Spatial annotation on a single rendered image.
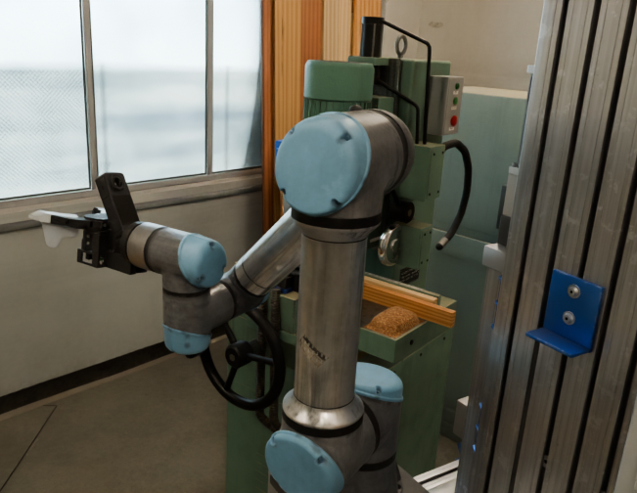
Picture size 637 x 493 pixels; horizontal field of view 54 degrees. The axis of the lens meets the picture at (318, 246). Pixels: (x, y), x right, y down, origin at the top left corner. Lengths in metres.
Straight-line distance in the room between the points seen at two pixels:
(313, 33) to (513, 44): 1.22
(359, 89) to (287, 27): 1.66
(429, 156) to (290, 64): 1.62
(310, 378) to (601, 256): 0.40
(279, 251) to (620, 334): 0.50
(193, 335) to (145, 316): 2.14
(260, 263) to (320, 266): 0.25
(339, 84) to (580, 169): 0.85
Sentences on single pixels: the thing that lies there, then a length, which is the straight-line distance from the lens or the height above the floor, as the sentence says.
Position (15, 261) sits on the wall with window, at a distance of 2.76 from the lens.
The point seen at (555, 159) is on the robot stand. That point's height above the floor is 1.42.
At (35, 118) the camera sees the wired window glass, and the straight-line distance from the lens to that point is 2.77.
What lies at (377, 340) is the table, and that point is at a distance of 1.52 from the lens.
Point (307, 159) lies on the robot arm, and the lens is 0.74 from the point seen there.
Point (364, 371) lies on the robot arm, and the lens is 1.04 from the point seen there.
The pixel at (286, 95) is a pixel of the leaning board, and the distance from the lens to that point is 3.21.
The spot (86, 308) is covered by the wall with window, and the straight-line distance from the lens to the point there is 2.97.
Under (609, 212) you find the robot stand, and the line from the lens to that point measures 0.83.
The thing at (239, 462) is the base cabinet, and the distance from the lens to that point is 2.04.
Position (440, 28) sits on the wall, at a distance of 4.22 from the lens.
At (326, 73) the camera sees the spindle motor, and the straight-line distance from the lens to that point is 1.58.
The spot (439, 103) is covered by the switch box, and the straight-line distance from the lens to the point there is 1.82.
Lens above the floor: 1.54
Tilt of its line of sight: 18 degrees down
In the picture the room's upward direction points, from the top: 3 degrees clockwise
